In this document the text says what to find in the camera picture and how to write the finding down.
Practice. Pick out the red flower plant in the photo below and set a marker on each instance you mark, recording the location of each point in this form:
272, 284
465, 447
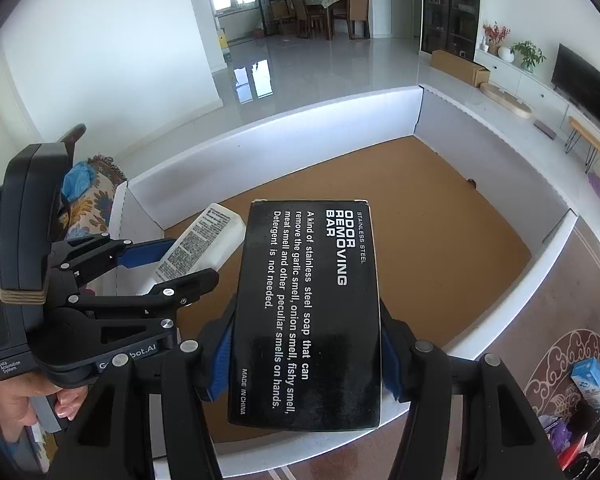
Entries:
495, 35

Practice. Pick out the round wooden board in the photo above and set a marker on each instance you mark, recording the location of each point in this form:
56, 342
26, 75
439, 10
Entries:
507, 100

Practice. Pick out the wooden bench with metal legs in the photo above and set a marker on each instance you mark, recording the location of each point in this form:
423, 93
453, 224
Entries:
587, 135

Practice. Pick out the white plastic bottle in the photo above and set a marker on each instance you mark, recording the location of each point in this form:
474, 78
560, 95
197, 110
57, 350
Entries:
200, 240

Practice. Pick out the blue and white medicine box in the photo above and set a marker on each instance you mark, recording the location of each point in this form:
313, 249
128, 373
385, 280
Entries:
592, 382

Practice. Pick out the person's left hand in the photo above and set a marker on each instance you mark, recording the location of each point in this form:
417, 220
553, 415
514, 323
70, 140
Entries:
25, 407

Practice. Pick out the wooden dining table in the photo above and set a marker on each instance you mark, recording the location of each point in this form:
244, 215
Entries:
330, 7

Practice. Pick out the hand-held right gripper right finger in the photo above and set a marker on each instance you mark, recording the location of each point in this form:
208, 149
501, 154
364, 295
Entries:
392, 360

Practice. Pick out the black television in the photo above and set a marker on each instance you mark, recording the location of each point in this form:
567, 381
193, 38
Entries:
587, 87

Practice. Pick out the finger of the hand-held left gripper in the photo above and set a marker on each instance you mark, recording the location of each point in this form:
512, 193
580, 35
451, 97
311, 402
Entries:
190, 285
140, 254

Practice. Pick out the black printed box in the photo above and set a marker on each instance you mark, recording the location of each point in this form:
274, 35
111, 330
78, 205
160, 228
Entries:
305, 310

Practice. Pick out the brown patterned desktop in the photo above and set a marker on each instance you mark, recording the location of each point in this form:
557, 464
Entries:
555, 310

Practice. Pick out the black cloth pouch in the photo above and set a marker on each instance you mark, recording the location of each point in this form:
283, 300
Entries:
587, 422

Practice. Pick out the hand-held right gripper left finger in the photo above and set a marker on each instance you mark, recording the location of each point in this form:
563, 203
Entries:
219, 355

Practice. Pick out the green potted plant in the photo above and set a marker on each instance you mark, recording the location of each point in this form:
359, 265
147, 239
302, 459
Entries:
527, 55

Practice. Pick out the blue plastic bag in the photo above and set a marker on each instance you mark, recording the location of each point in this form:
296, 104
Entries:
80, 180

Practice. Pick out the wooden dining chair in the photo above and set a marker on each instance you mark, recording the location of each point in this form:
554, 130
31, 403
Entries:
358, 12
305, 15
281, 12

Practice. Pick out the purple plastic toy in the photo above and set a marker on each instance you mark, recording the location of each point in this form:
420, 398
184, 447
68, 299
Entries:
557, 432

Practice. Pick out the dark glass cabinet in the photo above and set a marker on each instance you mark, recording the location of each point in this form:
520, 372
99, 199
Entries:
450, 5

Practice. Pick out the floral patterned cloth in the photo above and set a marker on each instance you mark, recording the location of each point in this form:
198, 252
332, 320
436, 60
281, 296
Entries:
87, 210

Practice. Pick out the white round vase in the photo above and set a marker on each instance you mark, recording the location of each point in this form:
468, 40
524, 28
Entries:
506, 54

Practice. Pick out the white television cabinet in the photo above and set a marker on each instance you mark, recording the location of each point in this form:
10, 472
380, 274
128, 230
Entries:
525, 85

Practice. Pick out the brown cardboard box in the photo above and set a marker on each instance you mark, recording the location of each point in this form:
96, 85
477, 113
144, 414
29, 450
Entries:
460, 66

